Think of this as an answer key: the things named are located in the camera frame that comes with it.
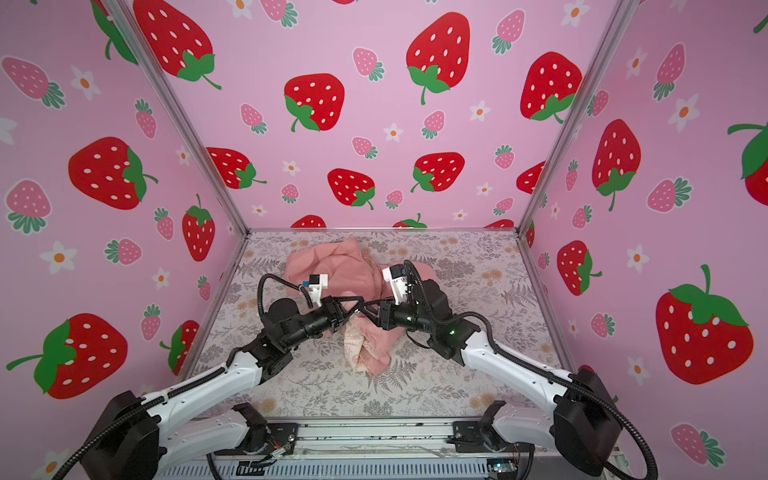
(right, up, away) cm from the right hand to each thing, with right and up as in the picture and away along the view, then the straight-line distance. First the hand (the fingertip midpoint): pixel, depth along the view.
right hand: (360, 307), depth 70 cm
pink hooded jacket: (-6, +6, +28) cm, 30 cm away
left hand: (+1, +1, 0) cm, 1 cm away
